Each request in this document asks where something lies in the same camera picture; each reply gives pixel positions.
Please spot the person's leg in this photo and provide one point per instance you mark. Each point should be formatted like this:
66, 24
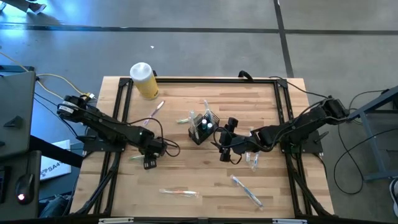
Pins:
54, 207

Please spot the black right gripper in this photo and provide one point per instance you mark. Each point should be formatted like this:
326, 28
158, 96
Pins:
236, 144

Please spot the orange toothbrush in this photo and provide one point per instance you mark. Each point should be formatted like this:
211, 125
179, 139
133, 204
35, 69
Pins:
178, 192

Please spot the blue-grey metal table frame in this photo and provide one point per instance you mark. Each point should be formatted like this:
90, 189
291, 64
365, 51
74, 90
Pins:
370, 101

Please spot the purple toothbrush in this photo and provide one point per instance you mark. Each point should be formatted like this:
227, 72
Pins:
154, 113

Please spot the person's shoe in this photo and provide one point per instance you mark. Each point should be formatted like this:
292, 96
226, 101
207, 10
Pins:
394, 196
35, 7

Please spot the black computer mouse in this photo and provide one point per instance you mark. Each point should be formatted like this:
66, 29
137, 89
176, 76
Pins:
25, 186

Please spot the black aluminium table frame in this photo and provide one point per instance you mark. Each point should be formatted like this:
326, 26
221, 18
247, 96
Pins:
217, 80

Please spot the grey desk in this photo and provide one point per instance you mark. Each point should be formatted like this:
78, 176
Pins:
18, 99

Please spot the white tape strip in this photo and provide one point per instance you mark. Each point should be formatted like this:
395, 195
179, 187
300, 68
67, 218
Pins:
115, 221
289, 221

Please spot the yellow wipes canister white lid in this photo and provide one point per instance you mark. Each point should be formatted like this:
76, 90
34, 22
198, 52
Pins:
146, 84

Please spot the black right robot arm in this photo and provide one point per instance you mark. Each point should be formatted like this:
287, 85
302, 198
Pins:
295, 129

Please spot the black diagonal beam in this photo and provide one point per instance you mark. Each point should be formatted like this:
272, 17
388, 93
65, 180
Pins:
53, 151

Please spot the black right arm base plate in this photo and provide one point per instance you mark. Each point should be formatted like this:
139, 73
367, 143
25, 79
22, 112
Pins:
314, 146

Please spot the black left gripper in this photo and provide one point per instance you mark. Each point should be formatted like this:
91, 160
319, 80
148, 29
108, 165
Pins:
155, 146

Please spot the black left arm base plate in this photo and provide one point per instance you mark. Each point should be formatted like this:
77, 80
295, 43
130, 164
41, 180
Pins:
90, 147

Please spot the white printed box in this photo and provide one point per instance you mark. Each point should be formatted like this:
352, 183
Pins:
57, 169

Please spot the black triangular desk part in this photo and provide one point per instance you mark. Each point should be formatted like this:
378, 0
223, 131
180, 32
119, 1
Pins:
15, 122

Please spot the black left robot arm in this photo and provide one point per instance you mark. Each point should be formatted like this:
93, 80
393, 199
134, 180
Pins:
105, 127

